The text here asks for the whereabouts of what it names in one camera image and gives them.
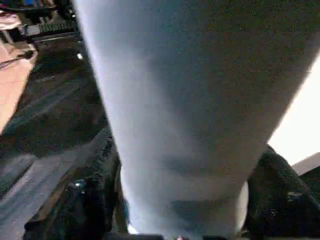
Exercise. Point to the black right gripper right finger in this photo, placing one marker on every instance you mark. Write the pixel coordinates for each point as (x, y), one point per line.
(280, 205)

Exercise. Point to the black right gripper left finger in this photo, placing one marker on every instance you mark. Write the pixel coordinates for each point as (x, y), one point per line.
(82, 200)

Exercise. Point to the white upturned plastic table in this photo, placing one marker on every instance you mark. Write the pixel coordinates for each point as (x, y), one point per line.
(300, 125)

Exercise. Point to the white plastic table leg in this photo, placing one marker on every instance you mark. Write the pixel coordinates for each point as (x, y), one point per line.
(187, 100)

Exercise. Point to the black glossy mat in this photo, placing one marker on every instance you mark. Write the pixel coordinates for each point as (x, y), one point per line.
(55, 105)

